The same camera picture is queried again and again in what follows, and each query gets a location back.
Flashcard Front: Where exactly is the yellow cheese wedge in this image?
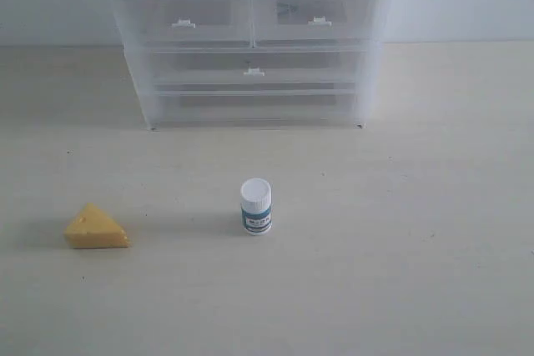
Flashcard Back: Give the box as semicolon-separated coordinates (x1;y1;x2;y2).
63;203;130;249

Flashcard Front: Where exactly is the clear plastic container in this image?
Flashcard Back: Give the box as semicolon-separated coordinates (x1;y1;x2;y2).
148;51;362;84
150;92;357;123

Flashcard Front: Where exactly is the white capped medicine bottle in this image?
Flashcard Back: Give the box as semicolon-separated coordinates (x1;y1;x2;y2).
239;178;272;235

